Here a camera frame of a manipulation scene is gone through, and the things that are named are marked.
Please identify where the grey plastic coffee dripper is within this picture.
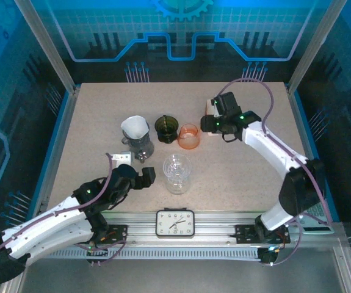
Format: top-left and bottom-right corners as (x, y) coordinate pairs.
(120, 121), (155, 162)

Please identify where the orange coffee dripper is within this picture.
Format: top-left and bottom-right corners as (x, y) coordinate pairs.
(177, 123), (201, 150)

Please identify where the clear glass coffee dripper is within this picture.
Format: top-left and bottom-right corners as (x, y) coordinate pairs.
(162, 154), (192, 195)

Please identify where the dark green coffee dripper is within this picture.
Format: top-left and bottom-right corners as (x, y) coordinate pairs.
(154, 114), (180, 143)

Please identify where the white paper coffee filter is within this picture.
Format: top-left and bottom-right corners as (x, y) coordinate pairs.
(120, 115), (150, 139)

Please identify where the wooden filter holder box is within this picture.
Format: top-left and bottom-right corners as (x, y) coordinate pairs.
(204, 98), (225, 139)

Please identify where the white analog clock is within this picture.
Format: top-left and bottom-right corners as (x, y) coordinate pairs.
(156, 209), (195, 238)

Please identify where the black connector box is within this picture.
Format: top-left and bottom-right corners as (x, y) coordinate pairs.
(259, 247), (281, 266)
(85, 248), (110, 267)

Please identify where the white calculator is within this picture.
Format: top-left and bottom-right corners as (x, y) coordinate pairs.
(297, 201), (336, 235)

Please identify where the blue table side rail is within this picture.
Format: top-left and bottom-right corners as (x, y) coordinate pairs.
(291, 90), (339, 222)
(31, 91), (78, 216)

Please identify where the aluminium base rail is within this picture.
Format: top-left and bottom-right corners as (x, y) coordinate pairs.
(40, 210), (295, 248)

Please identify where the grey slotted cable duct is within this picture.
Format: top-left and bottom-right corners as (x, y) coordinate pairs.
(54, 246), (263, 261)

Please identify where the grey metal base plate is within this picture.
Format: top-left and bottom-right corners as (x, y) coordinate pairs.
(19, 259), (347, 293)

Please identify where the aluminium frame post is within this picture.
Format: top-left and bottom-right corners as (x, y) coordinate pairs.
(13, 0), (80, 94)
(286, 0), (347, 94)

